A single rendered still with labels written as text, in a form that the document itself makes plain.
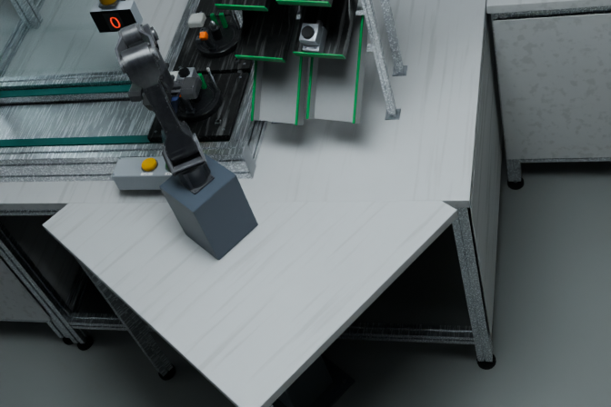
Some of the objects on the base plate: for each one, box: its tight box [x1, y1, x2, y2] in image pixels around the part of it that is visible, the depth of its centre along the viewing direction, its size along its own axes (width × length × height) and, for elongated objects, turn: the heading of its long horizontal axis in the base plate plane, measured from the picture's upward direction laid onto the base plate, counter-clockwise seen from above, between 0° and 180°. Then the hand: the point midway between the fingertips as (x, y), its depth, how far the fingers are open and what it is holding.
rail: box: [0, 141, 256, 183], centre depth 253 cm, size 6×89×11 cm, turn 91°
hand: (171, 102), depth 234 cm, fingers closed
